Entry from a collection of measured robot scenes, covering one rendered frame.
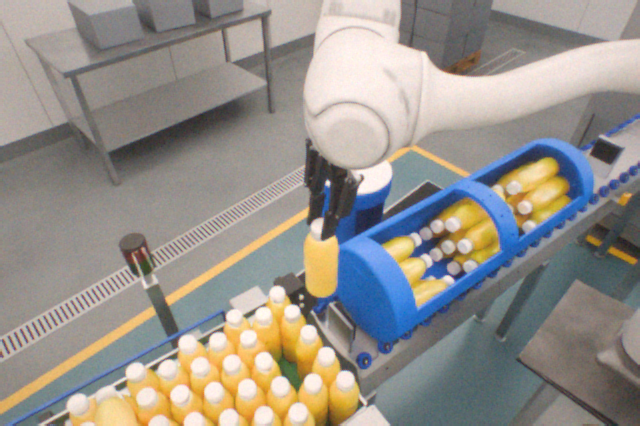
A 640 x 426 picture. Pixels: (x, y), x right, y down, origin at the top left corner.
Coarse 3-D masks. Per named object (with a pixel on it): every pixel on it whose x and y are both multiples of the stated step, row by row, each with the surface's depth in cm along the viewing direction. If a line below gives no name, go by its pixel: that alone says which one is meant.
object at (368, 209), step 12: (324, 192) 158; (384, 192) 156; (324, 204) 162; (360, 204) 154; (372, 204) 156; (384, 204) 178; (348, 216) 159; (360, 216) 195; (372, 216) 190; (336, 228) 165; (348, 228) 163; (360, 228) 200; (348, 240) 168; (324, 300) 204
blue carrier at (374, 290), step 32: (512, 160) 154; (576, 160) 134; (448, 192) 124; (480, 192) 121; (576, 192) 143; (384, 224) 115; (416, 224) 137; (512, 224) 119; (544, 224) 127; (352, 256) 107; (384, 256) 104; (416, 256) 137; (512, 256) 126; (352, 288) 115; (384, 288) 100; (448, 288) 110; (384, 320) 107; (416, 320) 107
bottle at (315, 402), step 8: (304, 392) 96; (320, 392) 96; (304, 400) 96; (312, 400) 95; (320, 400) 95; (328, 400) 100; (312, 408) 96; (320, 408) 97; (320, 416) 100; (320, 424) 103
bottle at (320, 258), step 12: (312, 240) 83; (336, 240) 84; (312, 252) 83; (324, 252) 82; (336, 252) 85; (312, 264) 85; (324, 264) 84; (336, 264) 88; (312, 276) 88; (324, 276) 88; (336, 276) 91; (312, 288) 92; (324, 288) 91
